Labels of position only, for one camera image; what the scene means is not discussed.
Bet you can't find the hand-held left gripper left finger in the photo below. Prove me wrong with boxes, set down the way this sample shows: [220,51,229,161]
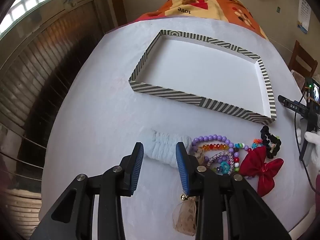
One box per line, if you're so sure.
[29,142,145,240]

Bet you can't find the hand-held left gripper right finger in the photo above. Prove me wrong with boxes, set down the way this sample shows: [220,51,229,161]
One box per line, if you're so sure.
[175,142,292,240]

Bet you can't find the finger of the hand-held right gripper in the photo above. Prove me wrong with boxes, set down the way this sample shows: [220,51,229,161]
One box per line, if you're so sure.
[278,95,307,114]

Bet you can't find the light blue scrunchie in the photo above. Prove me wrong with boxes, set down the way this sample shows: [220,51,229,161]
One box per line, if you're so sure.
[144,129,193,168]

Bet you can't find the black scrunchie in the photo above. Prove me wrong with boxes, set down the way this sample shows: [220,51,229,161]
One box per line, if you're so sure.
[260,126,282,159]

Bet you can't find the rainbow crystal bead bracelet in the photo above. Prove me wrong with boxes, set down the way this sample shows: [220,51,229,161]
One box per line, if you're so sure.
[192,142,229,153]

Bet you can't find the purple white woven bracelet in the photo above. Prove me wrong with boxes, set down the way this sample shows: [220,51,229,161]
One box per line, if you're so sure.
[206,151,237,173]

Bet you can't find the colourful bead bracelets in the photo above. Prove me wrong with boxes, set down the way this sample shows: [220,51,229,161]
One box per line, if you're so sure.
[215,137,263,175]

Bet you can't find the purple bead bracelet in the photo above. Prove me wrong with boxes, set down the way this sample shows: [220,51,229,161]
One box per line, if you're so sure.
[191,134,249,155]

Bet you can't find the brown leopard ribbon scrunchie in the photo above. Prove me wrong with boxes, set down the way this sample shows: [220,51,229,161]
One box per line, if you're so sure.
[172,146,209,237]

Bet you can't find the striped shallow tray box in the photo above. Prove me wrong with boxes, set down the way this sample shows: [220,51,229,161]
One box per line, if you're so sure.
[129,29,277,125]

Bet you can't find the person's right hand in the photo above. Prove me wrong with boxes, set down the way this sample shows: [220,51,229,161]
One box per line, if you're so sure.
[304,131,320,175]

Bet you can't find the wooden chair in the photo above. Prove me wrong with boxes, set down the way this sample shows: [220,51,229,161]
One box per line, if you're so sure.
[287,40,318,79]

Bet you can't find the red fabric bow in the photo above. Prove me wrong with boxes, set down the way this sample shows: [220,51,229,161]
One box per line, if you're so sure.
[239,146,285,197]

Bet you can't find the orange printed blanket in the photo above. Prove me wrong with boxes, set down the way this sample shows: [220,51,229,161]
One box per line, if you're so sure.
[130,0,269,42]

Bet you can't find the woven basket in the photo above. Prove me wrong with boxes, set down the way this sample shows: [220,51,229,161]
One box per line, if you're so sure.
[5,187,43,233]

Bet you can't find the wooden slatted door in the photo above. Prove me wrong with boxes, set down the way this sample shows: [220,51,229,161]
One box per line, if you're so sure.
[0,0,105,180]

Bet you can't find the glass block window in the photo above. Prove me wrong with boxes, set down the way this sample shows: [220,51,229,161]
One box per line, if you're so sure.
[0,0,75,38]

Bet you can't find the black cable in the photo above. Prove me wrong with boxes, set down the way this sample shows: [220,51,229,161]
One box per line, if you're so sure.
[294,92,320,193]

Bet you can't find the mixed colour bead bracelet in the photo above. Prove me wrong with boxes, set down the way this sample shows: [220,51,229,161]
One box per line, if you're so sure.
[227,142,253,173]

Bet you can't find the wall calendar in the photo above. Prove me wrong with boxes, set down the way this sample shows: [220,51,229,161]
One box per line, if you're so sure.
[297,0,312,34]

